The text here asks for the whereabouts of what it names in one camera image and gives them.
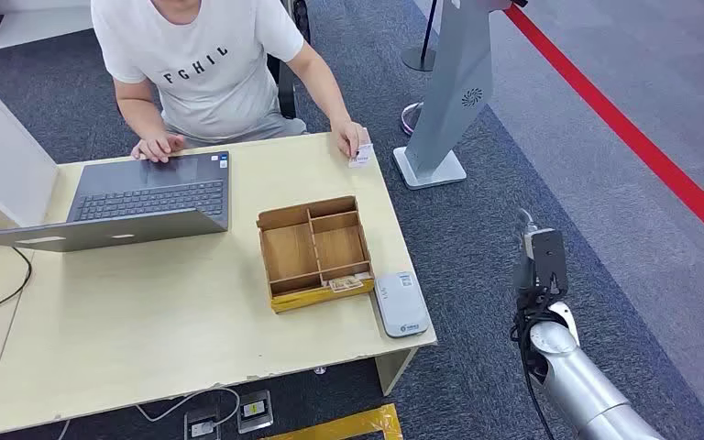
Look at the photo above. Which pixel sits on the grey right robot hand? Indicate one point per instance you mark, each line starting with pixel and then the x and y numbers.
pixel 521 267

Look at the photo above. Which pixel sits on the person's left hand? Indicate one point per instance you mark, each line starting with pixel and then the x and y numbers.
pixel 349 133

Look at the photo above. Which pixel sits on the person's right hand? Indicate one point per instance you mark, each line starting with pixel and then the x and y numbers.
pixel 157 147

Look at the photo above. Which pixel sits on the white ID card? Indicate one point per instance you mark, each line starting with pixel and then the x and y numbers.
pixel 361 156

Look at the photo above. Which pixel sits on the wooden compartment box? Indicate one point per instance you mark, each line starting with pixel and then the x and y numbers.
pixel 303 255

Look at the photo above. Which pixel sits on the room key card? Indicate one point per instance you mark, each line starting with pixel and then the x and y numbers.
pixel 346 283

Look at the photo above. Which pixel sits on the person's left forearm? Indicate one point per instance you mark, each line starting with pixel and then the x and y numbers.
pixel 327 91

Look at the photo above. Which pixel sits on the person's right forearm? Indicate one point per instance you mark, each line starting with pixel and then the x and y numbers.
pixel 140 112

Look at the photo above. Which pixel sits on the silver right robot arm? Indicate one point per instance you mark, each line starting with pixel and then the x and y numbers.
pixel 577 376

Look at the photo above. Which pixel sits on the person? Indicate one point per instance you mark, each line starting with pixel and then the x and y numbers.
pixel 206 79

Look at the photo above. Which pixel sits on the grey card reader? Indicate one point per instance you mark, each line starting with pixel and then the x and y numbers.
pixel 402 305

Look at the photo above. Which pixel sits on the grey laptop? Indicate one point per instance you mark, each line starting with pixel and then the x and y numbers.
pixel 145 200

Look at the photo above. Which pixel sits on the black office chair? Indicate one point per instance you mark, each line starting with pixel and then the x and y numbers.
pixel 286 91

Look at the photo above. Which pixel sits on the grey kiosk stand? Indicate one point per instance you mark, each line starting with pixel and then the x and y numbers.
pixel 455 91

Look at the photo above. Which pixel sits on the white box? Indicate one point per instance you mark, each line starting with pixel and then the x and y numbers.
pixel 0 152

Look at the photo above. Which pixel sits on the red floor tape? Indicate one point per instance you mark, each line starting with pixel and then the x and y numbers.
pixel 631 136

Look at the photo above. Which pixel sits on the white platform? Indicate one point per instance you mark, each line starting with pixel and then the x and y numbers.
pixel 36 24

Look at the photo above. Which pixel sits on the yellow floor tape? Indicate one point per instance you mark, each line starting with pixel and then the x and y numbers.
pixel 352 427

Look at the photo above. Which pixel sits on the floor socket with yellow label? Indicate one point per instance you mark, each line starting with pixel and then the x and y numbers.
pixel 255 412

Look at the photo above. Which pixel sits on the floor socket with white plug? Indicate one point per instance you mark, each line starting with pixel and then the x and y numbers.
pixel 201 426

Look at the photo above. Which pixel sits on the black stanchion post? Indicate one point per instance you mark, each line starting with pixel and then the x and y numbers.
pixel 419 59

